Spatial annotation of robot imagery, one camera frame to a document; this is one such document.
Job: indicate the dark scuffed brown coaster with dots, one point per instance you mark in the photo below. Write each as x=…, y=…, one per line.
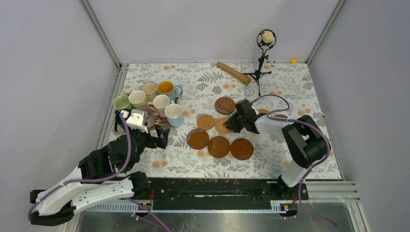
x=225, y=105

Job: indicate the light green mug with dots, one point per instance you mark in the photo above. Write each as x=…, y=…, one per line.
x=122, y=102

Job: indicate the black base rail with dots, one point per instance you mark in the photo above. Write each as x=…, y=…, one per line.
x=213, y=194

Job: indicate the microphone on black tripod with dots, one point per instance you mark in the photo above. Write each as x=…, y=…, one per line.
x=266, y=40

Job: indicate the beige mug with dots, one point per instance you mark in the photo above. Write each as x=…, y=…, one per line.
x=151, y=90

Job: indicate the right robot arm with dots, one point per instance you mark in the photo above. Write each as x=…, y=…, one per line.
x=306, y=143

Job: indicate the yellow-green mug white inside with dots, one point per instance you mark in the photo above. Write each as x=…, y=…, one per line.
x=138, y=99

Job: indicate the woven rattan coaster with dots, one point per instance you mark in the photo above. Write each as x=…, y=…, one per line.
x=221, y=127

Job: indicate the pink mug white inside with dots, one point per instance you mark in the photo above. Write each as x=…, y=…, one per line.
x=159, y=104

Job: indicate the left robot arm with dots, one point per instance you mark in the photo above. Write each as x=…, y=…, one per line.
x=102, y=176

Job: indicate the blue mug orange inside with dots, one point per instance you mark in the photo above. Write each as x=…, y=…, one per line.
x=169, y=89

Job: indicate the dark green mug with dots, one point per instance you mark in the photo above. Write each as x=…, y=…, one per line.
x=118, y=125

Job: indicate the wooden rolling pin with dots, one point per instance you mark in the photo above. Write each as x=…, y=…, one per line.
x=239, y=76

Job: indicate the floral patterned table mat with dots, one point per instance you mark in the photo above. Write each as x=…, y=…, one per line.
x=285, y=89

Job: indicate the mauve purple mug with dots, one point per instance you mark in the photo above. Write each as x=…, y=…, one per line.
x=149, y=117

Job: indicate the light cork coaster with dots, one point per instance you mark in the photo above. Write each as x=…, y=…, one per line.
x=205, y=122
x=263, y=111

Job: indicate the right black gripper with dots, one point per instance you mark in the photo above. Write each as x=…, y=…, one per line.
x=232, y=125

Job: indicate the light blue mug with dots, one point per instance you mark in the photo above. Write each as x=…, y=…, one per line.
x=174, y=114

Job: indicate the glossy brown coaster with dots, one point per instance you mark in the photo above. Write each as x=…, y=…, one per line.
x=197, y=139

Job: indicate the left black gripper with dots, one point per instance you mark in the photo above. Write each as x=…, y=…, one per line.
x=162, y=140

